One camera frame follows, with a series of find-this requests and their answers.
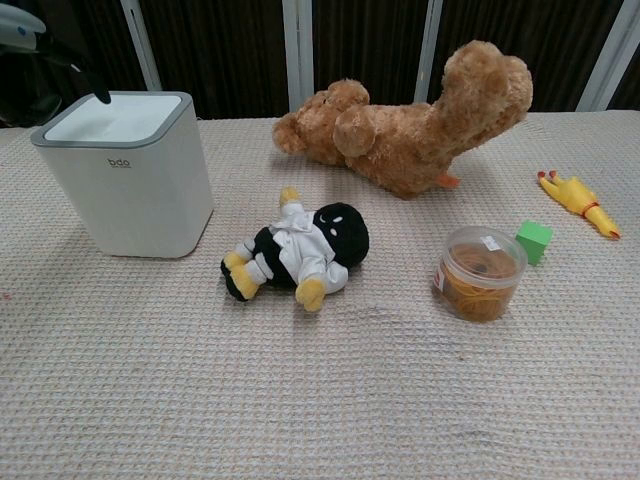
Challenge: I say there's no green cube block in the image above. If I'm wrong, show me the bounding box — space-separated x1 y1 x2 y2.
514 220 555 267

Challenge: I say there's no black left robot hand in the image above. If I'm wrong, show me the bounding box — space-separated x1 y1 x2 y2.
0 40 113 127

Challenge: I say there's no white lidded trash bin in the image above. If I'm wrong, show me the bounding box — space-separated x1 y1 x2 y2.
29 91 215 260

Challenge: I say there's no black plush doll white jacket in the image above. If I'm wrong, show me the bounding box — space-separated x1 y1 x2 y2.
220 186 371 314

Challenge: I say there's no beige woven table cloth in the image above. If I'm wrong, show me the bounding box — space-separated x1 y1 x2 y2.
0 110 640 480

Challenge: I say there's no clear jar of rubber bands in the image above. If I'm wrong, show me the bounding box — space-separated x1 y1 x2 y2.
432 225 529 323

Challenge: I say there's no brown teddy bear plush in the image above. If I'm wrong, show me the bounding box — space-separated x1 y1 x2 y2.
272 39 534 201

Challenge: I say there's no yellow rubber chicken toy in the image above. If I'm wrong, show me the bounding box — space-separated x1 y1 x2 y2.
536 169 622 240

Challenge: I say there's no white metal frame post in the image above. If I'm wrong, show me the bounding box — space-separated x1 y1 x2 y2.
573 0 640 113
413 0 445 104
281 0 315 117
121 0 163 93

